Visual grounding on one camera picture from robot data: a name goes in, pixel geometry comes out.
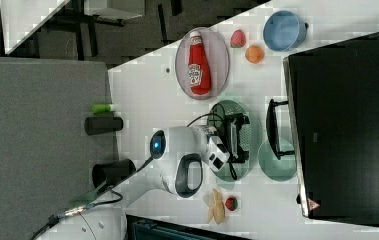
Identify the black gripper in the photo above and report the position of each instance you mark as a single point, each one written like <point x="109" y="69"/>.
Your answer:
<point x="240" y="133"/>

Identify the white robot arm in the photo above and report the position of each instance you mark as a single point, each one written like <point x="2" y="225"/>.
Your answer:
<point x="177" y="158"/>

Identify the red ketchup bottle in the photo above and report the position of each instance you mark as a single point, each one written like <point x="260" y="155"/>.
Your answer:
<point x="198" y="67"/>

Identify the green mug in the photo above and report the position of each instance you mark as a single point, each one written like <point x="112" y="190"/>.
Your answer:
<point x="278" y="169"/>

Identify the purple round plate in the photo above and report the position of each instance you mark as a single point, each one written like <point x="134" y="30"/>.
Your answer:
<point x="218" y="59"/>

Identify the orange toy fruit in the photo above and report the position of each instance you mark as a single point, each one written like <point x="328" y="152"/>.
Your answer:
<point x="254" y="54"/>

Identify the red strawberry toy near banana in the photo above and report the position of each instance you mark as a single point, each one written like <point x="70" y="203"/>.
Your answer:
<point x="231" y="203"/>

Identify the red strawberry toy near plate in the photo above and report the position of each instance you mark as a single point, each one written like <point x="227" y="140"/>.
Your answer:
<point x="238" y="39"/>

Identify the peeled banana toy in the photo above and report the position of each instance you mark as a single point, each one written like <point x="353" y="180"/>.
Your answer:
<point x="216" y="211"/>

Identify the blue cup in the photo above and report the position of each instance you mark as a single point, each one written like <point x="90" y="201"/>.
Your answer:
<point x="284" y="31"/>

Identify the black toaster oven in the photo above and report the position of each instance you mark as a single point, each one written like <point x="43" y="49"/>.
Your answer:
<point x="333" y="102"/>

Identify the black cylinder lower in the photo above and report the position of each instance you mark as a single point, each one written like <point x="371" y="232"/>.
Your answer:
<point x="112" y="173"/>

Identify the black cylinder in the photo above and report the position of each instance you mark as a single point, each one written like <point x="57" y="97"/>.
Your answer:
<point x="112" y="173"/>
<point x="101" y="125"/>

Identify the green marker pen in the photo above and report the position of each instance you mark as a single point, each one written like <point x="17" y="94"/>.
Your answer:
<point x="103" y="108"/>

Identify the black cylinder upper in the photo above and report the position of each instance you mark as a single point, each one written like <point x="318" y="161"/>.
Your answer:
<point x="101" y="125"/>

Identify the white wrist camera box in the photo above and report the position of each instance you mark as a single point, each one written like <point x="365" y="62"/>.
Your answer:
<point x="217" y="153"/>

